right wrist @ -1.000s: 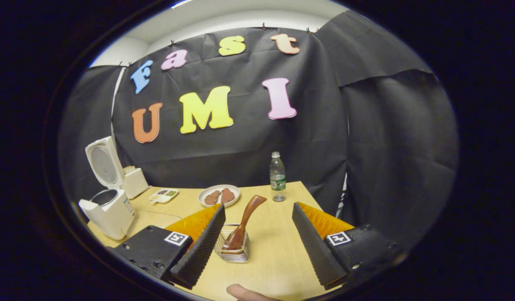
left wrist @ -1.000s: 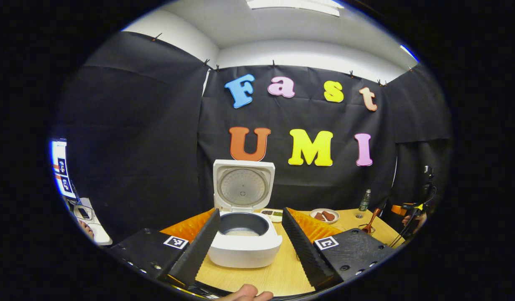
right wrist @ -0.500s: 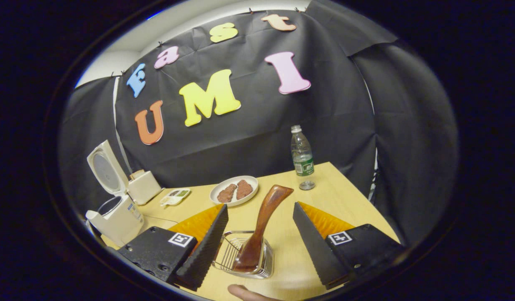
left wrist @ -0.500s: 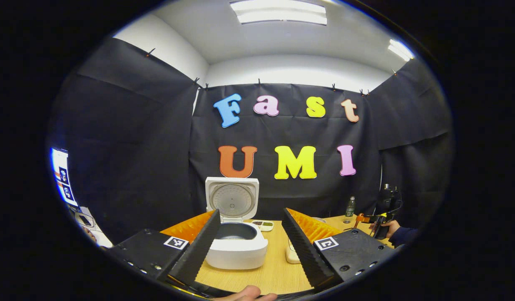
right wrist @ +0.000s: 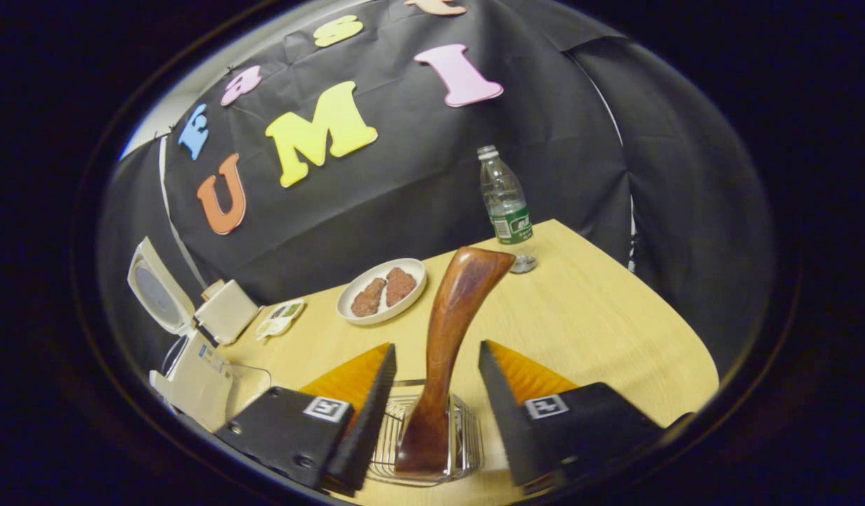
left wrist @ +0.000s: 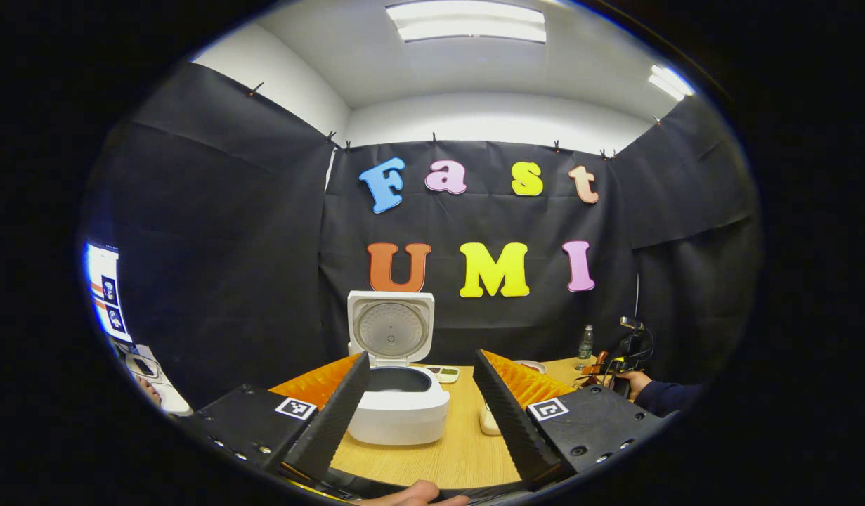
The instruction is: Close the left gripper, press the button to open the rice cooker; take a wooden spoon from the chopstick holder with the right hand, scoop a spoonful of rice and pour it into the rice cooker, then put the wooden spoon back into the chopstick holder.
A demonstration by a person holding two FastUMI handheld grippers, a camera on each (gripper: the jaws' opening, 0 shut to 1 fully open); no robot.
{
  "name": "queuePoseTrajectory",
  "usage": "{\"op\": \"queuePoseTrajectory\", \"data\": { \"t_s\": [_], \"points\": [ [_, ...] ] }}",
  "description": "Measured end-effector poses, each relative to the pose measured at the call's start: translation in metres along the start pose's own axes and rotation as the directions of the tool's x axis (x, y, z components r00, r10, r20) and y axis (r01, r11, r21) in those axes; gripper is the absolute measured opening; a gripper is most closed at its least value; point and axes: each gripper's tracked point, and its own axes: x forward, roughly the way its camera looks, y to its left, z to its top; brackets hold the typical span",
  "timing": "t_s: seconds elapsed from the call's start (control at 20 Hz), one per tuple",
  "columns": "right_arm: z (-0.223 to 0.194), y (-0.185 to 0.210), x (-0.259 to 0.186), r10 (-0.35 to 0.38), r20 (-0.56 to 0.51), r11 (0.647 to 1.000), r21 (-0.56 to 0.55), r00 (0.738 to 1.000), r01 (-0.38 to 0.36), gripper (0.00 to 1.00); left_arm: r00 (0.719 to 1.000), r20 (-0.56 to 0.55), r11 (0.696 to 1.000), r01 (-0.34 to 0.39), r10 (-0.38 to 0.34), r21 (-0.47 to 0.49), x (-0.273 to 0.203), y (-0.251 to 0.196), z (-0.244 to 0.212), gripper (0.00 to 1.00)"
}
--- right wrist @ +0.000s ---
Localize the white toaster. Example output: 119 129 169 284
195 279 261 345

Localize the clear plastic water bottle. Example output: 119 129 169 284
477 145 538 273

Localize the metal wire chopstick holder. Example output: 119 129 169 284
368 379 486 487

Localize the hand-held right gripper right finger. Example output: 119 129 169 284
478 340 675 493

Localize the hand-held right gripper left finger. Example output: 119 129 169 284
214 343 398 496

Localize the brown meat piece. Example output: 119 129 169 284
385 267 417 306
351 278 387 317

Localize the white round plate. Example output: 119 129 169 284
336 258 427 325

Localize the white divided grain dish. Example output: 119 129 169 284
255 299 305 342

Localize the brown wooden spoon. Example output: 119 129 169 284
395 246 516 475

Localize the white rice cooker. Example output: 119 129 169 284
127 237 238 433

